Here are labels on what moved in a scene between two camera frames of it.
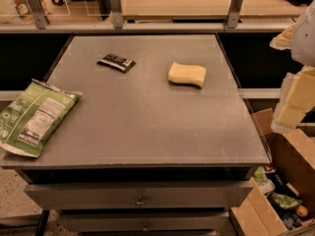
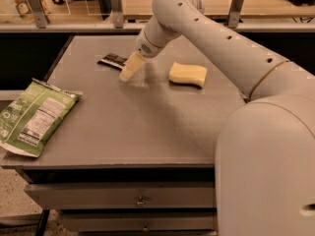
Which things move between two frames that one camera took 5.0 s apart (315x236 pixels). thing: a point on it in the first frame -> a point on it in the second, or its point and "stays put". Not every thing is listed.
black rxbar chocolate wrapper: [121, 64] stays put
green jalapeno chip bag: [29, 120] stays put
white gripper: [304, 38] -> [145, 46]
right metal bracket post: [235, 6] stays put
